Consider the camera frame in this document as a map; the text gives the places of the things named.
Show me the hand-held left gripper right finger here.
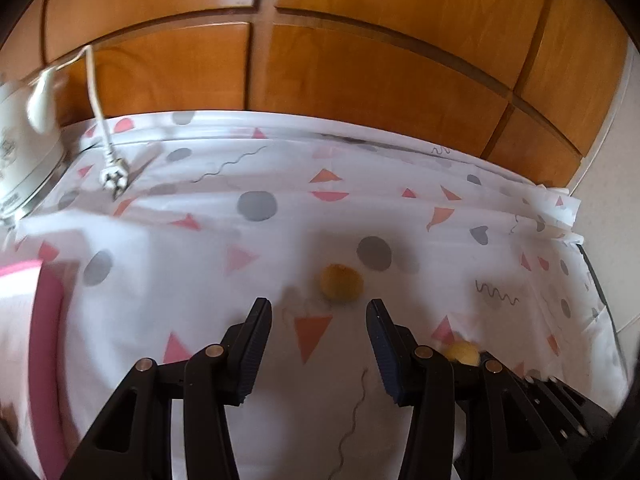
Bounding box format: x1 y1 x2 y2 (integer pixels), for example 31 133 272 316
365 298 576 480

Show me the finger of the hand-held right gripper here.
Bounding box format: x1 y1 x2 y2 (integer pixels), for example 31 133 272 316
520 374 589 457
537 378 616 429

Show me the white ceramic kettle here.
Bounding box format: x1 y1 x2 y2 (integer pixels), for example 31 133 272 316
0 67 72 217

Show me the pink box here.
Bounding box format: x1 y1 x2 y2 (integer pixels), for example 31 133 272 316
0 257 82 480

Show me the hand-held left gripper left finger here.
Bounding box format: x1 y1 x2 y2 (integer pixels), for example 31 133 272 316
60 297 273 480

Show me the white power cable with plug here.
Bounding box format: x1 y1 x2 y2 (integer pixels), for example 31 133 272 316
81 44 134 197

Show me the patterned white tablecloth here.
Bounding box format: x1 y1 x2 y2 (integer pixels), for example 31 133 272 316
0 109 627 480

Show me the wooden wardrobe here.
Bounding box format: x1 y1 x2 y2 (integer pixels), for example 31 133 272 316
0 0 632 192

